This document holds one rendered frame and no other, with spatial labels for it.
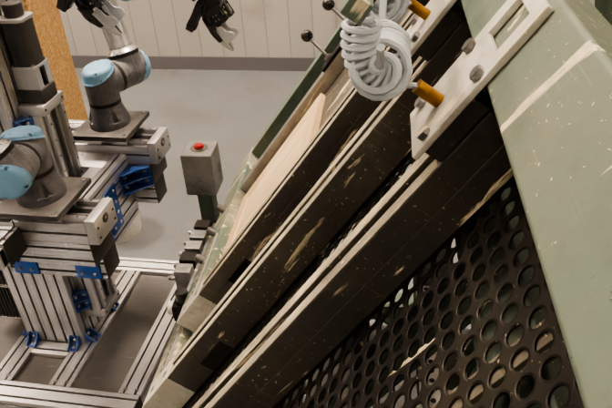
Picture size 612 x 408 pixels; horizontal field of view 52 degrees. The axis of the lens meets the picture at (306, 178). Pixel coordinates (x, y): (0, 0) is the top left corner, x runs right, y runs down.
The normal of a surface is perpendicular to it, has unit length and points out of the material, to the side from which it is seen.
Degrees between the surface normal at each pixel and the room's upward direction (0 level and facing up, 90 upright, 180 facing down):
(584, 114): 54
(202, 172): 90
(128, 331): 0
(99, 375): 0
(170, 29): 90
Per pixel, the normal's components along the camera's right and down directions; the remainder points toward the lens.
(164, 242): -0.06, -0.85
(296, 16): -0.18, 0.53
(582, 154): -0.83, -0.51
